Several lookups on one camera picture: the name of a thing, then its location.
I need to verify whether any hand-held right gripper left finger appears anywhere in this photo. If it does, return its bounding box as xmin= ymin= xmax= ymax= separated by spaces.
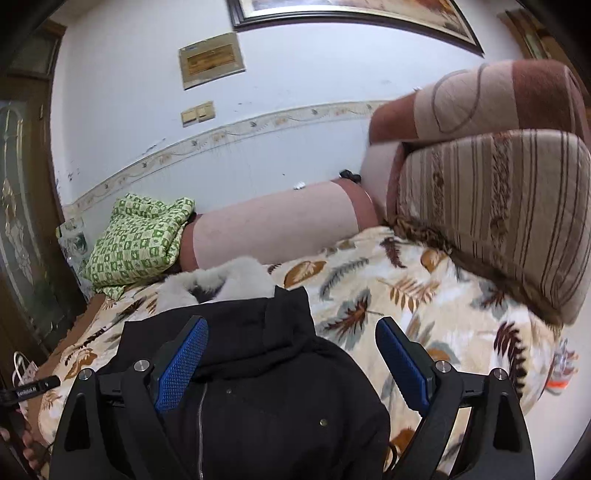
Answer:
xmin=49 ymin=315 xmax=209 ymax=480

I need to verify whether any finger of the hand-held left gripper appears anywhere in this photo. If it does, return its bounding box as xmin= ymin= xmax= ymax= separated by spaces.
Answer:
xmin=0 ymin=376 xmax=61 ymax=407

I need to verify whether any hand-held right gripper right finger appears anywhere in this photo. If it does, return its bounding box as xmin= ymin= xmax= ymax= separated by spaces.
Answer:
xmin=375 ymin=316 xmax=536 ymax=480

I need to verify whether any black zip jacket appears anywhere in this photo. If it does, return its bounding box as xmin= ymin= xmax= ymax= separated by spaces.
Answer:
xmin=95 ymin=286 xmax=393 ymax=480

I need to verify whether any white paper bag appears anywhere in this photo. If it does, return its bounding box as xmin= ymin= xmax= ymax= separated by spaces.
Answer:
xmin=12 ymin=351 xmax=38 ymax=387

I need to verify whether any leaf print blanket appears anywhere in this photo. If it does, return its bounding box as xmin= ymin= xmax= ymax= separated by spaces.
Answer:
xmin=25 ymin=225 xmax=566 ymax=480

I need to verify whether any white grey fur collar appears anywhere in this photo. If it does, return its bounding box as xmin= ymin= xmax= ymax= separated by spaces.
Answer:
xmin=157 ymin=257 xmax=276 ymax=311

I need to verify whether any green patterned cloth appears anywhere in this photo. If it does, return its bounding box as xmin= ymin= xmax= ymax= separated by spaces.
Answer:
xmin=79 ymin=193 xmax=197 ymax=300

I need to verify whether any striped sofa back cushion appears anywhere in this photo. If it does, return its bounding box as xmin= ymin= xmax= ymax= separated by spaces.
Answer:
xmin=387 ymin=129 xmax=591 ymax=326

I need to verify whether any dark wooden glass door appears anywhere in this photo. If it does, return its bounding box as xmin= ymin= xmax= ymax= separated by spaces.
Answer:
xmin=0 ymin=21 xmax=88 ymax=370

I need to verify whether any brown beige sofa backrest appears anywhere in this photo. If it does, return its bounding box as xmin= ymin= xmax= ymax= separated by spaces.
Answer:
xmin=178 ymin=59 xmax=591 ymax=273

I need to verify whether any beige wall switch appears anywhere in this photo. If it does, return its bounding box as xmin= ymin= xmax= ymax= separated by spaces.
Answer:
xmin=180 ymin=100 xmax=216 ymax=127

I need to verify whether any gold wall plaque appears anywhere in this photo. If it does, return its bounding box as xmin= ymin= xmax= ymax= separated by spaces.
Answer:
xmin=178 ymin=32 xmax=246 ymax=90

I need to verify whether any wooden wall frame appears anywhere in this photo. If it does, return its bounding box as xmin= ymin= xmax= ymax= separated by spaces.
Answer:
xmin=498 ymin=8 xmax=561 ymax=62

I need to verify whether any framed wall picture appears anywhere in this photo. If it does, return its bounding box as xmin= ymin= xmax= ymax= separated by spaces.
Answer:
xmin=226 ymin=0 xmax=485 ymax=57

